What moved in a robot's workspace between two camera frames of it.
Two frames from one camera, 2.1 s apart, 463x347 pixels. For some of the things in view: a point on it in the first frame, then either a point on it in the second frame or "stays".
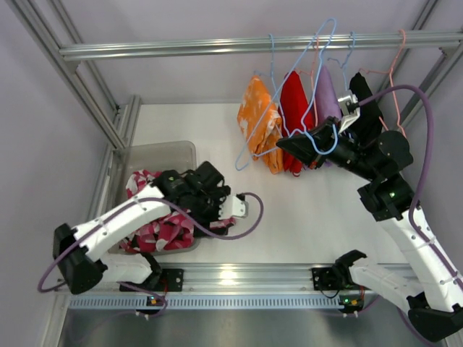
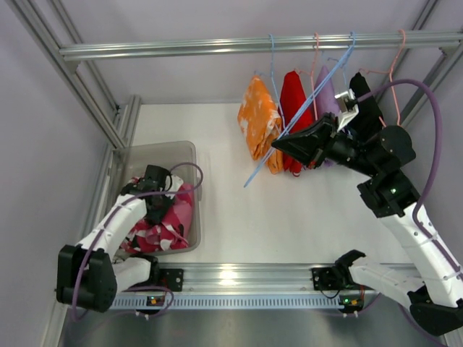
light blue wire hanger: x=335 y=128 → x=308 y=102
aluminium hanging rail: x=157 y=50 stays
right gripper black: x=323 y=135 stays
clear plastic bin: x=160 y=157 stays
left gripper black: x=208 y=204 → x=145 y=184
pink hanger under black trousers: x=391 y=73 stays
